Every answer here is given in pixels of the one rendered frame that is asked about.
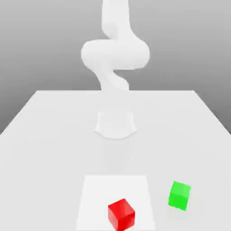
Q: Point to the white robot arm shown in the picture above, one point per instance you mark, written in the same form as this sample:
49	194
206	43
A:
115	54

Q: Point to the small red cube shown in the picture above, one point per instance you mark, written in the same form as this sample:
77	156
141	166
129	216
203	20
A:
121	214

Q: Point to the small green cube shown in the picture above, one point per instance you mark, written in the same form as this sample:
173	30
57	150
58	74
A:
179	196

